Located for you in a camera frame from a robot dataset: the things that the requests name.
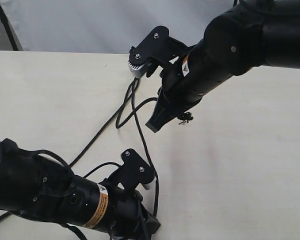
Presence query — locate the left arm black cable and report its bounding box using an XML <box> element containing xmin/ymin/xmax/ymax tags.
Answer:
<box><xmin>0</xmin><ymin>149</ymin><xmax>151</xmax><ymax>240</ymax></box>

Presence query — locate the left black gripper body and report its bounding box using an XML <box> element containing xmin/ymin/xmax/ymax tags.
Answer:
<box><xmin>99</xmin><ymin>187</ymin><xmax>161</xmax><ymax>240</ymax></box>

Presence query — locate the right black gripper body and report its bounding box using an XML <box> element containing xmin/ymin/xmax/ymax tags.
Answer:
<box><xmin>156</xmin><ymin>57</ymin><xmax>205</xmax><ymax>118</ymax></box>

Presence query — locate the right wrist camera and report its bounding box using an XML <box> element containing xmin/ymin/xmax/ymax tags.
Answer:
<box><xmin>128</xmin><ymin>25</ymin><xmax>188</xmax><ymax>79</ymax></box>

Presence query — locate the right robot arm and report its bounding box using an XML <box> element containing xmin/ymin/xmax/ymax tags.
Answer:
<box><xmin>146</xmin><ymin>0</ymin><xmax>300</xmax><ymax>132</ymax></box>

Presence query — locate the grey backdrop cloth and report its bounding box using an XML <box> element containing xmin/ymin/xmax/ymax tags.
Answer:
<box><xmin>0</xmin><ymin>0</ymin><xmax>233</xmax><ymax>54</ymax></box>

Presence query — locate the black backdrop stand pole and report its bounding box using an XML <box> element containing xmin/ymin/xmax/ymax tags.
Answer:
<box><xmin>0</xmin><ymin>4</ymin><xmax>19</xmax><ymax>51</ymax></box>

